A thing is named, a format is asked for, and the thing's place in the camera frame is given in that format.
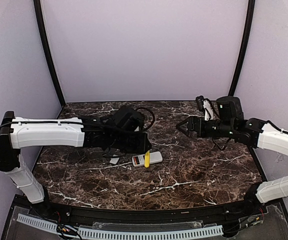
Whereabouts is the yellow handled screwdriver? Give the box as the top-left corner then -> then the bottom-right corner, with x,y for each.
144,150 -> 150,168

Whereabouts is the white remote control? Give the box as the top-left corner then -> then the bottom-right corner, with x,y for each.
131,151 -> 163,167

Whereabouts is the grey battery cover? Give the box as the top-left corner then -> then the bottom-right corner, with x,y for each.
109,155 -> 120,165

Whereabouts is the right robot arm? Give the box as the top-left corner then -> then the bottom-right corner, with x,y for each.
176,96 -> 288,205

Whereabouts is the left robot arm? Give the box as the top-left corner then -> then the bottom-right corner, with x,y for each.
0,106 -> 152,205

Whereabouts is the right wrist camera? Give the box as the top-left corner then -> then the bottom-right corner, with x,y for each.
195,95 -> 215,121

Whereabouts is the black front table rail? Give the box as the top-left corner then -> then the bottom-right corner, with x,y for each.
28,197 -> 270,227

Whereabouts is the white slotted cable duct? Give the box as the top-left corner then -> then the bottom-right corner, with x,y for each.
16,213 -> 224,240

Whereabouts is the black frame post right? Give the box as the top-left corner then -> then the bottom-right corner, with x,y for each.
228,0 -> 256,96

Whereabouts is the black frame post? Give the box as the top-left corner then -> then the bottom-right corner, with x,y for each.
228,0 -> 256,96
33,0 -> 66,108

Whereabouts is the black frame post left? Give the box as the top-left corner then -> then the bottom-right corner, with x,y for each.
33,0 -> 66,108

